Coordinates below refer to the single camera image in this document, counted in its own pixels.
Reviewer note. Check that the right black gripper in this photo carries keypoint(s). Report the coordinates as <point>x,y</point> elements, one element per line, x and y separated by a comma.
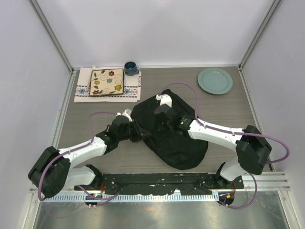
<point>159,124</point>

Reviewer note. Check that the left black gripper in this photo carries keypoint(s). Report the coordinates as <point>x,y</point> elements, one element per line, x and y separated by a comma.
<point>138,132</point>

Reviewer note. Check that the black student backpack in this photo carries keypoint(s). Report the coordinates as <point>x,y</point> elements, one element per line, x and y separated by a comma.
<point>177,150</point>

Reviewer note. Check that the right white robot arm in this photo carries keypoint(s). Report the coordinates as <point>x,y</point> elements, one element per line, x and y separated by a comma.
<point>252,149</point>

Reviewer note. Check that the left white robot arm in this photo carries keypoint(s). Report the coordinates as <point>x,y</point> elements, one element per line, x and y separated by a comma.
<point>57,168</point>

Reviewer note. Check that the white patterned cloth mat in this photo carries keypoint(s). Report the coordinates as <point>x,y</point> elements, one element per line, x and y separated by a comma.
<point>131,89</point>

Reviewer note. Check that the floral square ceramic plate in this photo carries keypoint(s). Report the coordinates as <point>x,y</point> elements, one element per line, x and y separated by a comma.
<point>106,82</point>

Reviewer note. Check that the dark blue ceramic cup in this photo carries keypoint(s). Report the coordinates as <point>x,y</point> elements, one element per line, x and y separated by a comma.
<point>131,69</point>

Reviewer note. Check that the light teal round plate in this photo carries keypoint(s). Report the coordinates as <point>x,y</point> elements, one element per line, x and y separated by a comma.
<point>215,81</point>

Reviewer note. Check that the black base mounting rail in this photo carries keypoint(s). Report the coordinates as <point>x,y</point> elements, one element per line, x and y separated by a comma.
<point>158,184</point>

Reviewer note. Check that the white slotted cable duct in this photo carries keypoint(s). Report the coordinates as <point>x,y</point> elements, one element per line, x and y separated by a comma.
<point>176,196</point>

